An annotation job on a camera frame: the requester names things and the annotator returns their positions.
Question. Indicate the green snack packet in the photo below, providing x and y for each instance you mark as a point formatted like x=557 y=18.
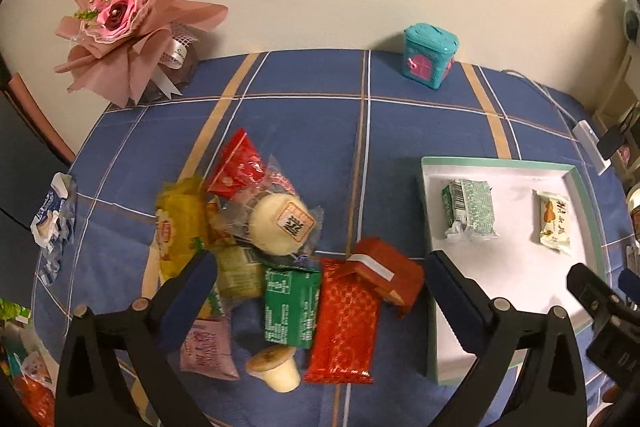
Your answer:
x=291 y=305

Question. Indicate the dark red box snack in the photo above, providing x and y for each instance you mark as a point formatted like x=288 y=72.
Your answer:
x=396 y=278

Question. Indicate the light green wafer packet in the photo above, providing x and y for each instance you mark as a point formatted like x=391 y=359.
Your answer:
x=469 y=209

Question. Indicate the round bun clear wrapper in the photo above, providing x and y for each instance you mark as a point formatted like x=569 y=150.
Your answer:
x=270 y=216

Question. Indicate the pink paper flower bouquet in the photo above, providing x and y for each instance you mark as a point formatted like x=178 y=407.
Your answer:
x=135 y=51

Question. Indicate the black power adapter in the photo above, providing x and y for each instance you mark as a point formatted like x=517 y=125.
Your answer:
x=611 y=141

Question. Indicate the blue white crumpled wrapper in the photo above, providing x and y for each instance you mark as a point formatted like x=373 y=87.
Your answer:
x=53 y=226

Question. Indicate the cream persimmon snack packet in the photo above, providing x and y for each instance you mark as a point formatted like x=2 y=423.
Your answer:
x=554 y=221

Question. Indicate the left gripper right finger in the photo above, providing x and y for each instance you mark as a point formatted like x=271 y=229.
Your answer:
x=550 y=390

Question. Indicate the clear green cracker packet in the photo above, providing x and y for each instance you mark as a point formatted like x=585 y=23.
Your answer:
x=241 y=275

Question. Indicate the teal toy house box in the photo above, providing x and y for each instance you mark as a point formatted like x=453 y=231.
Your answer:
x=428 y=54

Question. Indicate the small pudding cup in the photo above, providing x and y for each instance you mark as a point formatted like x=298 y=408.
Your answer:
x=276 y=367

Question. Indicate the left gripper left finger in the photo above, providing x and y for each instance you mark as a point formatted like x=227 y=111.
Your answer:
x=91 y=390

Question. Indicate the blue plaid tablecloth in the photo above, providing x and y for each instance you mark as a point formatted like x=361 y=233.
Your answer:
x=346 y=128

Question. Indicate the white shelf unit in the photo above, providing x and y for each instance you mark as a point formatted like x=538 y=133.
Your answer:
x=620 y=107

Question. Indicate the yellow cake snack bag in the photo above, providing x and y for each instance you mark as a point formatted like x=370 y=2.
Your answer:
x=181 y=225

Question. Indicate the teal-rimmed white tray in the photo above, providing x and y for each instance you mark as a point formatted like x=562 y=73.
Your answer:
x=513 y=264

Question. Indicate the red orange patterned packet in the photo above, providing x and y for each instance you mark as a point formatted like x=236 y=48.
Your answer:
x=344 y=340

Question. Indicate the red snack packet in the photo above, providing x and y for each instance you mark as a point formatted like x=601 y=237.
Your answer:
x=238 y=166

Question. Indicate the pink swiss roll packet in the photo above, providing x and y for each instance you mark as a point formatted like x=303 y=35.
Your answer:
x=206 y=350

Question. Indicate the white power strip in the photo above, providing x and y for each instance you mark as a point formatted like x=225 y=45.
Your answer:
x=588 y=139

